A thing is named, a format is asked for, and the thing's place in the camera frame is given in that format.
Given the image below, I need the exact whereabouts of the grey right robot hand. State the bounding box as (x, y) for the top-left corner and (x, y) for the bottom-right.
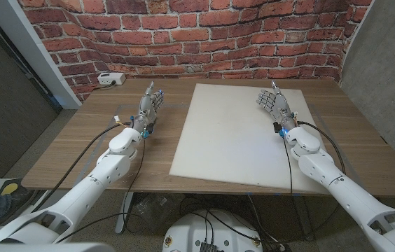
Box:
(256, 80), (298, 133)

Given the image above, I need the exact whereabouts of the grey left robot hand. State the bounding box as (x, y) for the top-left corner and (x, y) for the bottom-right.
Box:
(131, 80), (165, 139)

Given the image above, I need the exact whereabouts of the white memory foam sheet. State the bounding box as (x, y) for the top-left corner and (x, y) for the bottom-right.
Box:
(168, 83), (328, 195)

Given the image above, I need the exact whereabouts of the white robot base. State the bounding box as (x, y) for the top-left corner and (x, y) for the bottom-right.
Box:
(162, 209), (264, 252)

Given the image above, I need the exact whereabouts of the white power strip box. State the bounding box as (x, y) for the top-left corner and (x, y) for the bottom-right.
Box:
(97, 72), (127, 86)

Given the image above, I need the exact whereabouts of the red brick printed backdrop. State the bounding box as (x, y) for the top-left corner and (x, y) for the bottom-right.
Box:
(17, 0), (373, 103)

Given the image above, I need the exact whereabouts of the clear plastic bag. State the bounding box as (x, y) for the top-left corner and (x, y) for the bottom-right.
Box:
(132, 193), (181, 232)

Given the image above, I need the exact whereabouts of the white table leg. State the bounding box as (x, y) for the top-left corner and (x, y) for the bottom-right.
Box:
(115, 191), (135, 235)

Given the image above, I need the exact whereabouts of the grey table leg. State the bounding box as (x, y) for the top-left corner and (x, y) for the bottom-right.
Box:
(292, 195), (316, 242)

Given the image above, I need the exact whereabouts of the person's black shoe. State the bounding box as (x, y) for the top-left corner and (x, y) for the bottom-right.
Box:
(0, 184), (40, 225)

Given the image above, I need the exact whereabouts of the yellow black foot pedal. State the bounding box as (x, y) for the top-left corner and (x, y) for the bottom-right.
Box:
(0, 178), (24, 197)

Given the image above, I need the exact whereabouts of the white robot torso edge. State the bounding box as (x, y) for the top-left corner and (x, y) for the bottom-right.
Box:
(0, 242), (115, 252)

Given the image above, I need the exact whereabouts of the black power strip cable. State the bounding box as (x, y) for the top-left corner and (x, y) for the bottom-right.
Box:
(94, 80), (117, 91)

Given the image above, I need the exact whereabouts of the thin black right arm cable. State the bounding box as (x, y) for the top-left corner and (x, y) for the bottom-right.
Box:
(282, 135), (293, 195)

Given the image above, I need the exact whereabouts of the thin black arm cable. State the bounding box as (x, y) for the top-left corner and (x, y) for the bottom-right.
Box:
(282, 135), (293, 195)
(55, 138), (146, 244)

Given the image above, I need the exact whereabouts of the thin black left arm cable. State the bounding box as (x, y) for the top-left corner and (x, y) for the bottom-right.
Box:
(55, 138), (146, 244)

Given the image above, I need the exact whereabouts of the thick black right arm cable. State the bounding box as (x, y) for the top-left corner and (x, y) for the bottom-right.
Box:
(296, 120), (347, 176)

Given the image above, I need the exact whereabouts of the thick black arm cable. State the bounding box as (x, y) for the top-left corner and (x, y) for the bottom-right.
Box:
(31, 121), (132, 213)
(296, 120), (347, 176)

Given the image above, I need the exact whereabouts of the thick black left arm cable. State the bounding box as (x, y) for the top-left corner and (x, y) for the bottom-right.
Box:
(31, 121), (132, 213)

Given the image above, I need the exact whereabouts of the white door frame post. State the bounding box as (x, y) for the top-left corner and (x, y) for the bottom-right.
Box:
(0, 0), (82, 110)

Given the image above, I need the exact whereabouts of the black floor cable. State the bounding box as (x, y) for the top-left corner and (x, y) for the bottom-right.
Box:
(179, 196), (267, 243)

